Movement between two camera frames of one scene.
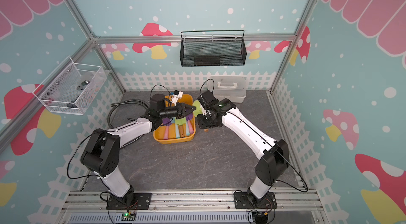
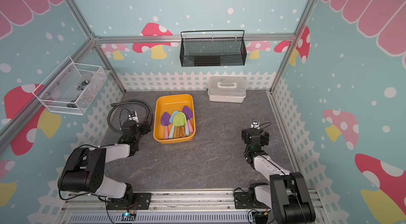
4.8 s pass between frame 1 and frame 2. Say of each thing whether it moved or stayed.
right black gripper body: moved
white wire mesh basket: stayed
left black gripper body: moved
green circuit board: stayed
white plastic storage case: stayed
